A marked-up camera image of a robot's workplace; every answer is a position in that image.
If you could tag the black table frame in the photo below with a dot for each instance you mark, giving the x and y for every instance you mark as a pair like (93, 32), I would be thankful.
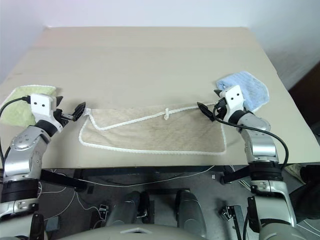
(140, 170)

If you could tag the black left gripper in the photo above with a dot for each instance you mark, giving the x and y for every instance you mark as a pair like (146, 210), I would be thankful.
(64, 116)

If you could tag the light blue cloth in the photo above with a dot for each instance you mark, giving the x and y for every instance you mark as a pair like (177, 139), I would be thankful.
(252, 85)

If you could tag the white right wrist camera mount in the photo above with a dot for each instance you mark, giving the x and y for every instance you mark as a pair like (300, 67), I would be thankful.
(233, 96)

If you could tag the silver metal clasp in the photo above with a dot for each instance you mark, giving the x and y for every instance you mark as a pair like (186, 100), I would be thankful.
(227, 212)
(102, 210)

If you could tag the dark grey rounded robot leg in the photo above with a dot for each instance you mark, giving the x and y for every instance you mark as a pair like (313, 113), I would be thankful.
(126, 207)
(190, 212)

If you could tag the beige towel with white trim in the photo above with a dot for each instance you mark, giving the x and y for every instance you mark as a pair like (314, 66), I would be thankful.
(162, 135)

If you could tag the green cloth under table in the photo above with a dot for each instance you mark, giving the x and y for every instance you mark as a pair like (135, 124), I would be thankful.
(293, 172)

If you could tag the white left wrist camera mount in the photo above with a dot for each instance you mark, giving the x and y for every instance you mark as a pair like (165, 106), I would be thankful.
(41, 103)

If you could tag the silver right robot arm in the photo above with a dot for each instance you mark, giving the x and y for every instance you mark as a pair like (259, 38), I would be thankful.
(260, 147)

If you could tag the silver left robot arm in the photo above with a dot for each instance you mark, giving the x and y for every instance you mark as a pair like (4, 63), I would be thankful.
(25, 141)

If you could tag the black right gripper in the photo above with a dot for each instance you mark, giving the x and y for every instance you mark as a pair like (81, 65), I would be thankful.
(221, 107)

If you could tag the yellow-green cloth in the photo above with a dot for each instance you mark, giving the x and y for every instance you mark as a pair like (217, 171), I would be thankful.
(15, 112)

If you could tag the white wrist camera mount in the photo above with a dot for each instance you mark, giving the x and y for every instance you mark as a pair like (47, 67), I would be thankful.
(41, 103)
(233, 96)

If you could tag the grey robot torso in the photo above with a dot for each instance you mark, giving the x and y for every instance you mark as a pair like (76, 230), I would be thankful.
(130, 231)

